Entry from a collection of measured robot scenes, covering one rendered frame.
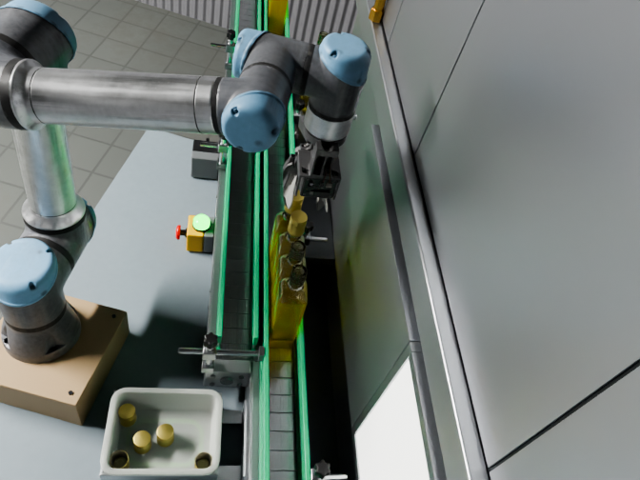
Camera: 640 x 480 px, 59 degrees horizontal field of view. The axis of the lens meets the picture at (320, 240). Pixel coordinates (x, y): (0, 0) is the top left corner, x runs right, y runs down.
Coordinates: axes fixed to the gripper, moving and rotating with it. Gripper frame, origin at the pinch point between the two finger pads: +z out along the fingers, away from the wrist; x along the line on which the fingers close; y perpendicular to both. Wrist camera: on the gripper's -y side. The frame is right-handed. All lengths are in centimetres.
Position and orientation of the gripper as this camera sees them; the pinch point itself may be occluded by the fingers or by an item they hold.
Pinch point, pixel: (304, 200)
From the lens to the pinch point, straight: 108.5
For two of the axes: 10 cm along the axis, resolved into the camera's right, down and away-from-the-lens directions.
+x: 9.8, 0.7, 2.0
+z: -2.0, 6.2, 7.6
